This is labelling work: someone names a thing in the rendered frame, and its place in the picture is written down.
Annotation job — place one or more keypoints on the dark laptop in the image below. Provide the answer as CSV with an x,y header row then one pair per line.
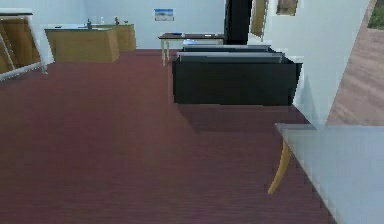
x,y
177,33

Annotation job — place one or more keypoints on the black sofa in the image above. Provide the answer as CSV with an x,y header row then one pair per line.
x,y
233,83

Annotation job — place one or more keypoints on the dark brown table pale legs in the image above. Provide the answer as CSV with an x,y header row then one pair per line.
x,y
190,36

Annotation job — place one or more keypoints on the tan wooden cabinet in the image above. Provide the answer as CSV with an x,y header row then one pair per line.
x,y
126,36

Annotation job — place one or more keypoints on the black tall fridge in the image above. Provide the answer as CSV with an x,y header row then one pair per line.
x,y
238,21

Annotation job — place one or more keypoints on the wooden room door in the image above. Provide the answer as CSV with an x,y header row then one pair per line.
x,y
258,16

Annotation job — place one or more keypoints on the brown small bottle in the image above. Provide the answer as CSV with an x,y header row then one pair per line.
x,y
117,21

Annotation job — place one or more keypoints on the tan wooden kitchen counter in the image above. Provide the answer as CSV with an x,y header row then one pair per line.
x,y
83,45

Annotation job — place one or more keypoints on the dark blue bottle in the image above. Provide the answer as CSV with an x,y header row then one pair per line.
x,y
89,24

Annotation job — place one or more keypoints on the glass table with yellow legs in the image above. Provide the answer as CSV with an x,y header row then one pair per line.
x,y
346,166

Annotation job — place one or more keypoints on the white framed wooden cupboard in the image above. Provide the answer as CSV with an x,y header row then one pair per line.
x,y
16,43

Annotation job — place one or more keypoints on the blue framed wall picture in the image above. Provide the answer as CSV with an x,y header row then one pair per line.
x,y
164,14

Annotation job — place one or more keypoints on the brown framed wall picture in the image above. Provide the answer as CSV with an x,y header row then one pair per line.
x,y
286,6

